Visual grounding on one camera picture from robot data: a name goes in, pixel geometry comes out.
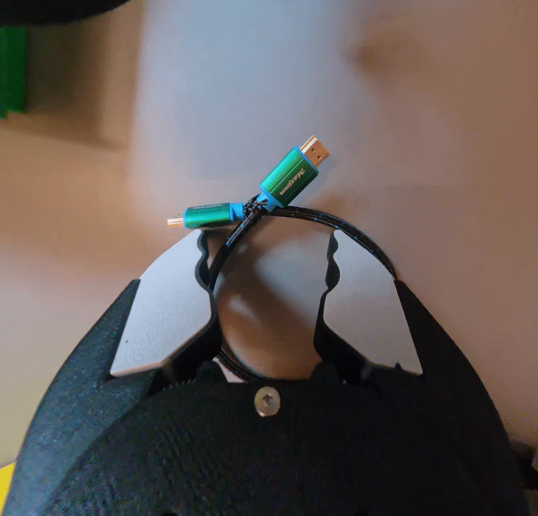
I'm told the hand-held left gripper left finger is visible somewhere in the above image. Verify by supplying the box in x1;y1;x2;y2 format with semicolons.
109;229;222;388

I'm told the green plastic bin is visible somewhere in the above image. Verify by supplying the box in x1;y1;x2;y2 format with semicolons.
0;24;30;119

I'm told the green-plug hdmi cable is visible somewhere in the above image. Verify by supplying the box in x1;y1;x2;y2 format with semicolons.
166;134;398;384

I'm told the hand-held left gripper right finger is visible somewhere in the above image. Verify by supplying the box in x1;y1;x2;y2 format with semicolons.
313;230;423;388

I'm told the yellow plastic bin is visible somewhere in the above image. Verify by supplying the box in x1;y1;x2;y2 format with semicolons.
0;461;18;506

